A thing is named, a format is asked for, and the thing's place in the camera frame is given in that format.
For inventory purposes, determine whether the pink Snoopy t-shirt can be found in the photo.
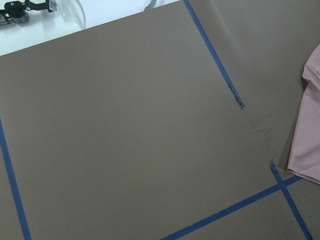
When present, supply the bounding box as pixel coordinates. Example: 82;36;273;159
287;46;320;184

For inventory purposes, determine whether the clear plastic sheet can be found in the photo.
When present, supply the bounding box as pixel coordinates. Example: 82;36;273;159
48;0;86;30

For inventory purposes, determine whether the black selfie stick tripod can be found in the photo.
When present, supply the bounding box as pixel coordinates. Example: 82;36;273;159
0;0;57;27

